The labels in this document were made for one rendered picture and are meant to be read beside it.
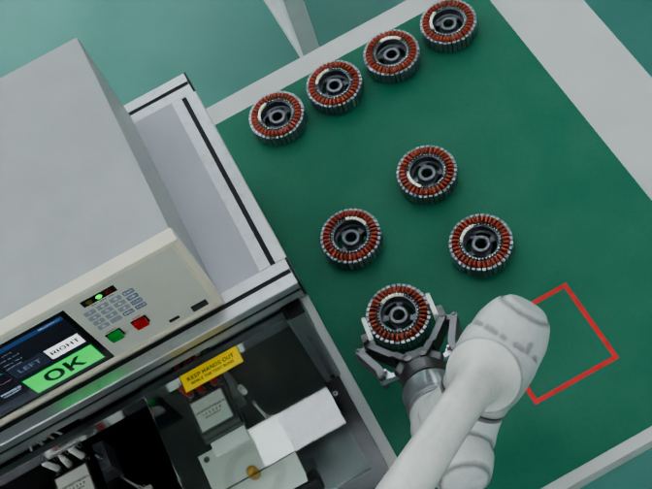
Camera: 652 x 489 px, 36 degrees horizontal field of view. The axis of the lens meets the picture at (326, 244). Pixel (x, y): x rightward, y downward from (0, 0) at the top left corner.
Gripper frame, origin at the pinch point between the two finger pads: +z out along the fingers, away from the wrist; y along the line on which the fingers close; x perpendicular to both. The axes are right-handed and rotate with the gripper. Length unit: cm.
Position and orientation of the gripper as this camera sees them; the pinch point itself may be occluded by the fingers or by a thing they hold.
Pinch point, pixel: (399, 317)
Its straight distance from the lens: 174.0
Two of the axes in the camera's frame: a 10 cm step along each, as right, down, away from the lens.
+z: -1.6, -4.8, 8.6
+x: -3.2, -8.0, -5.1
